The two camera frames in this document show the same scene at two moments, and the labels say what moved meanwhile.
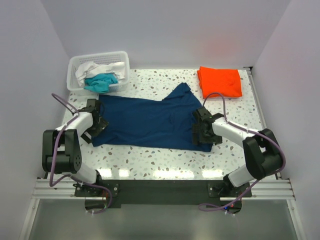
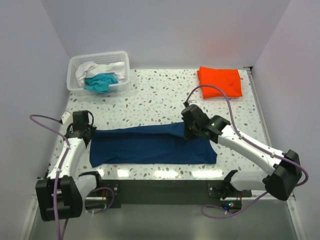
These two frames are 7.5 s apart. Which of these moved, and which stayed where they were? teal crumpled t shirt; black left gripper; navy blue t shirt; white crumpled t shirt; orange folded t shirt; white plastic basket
Moved: black left gripper; navy blue t shirt
Stayed: teal crumpled t shirt; white crumpled t shirt; orange folded t shirt; white plastic basket
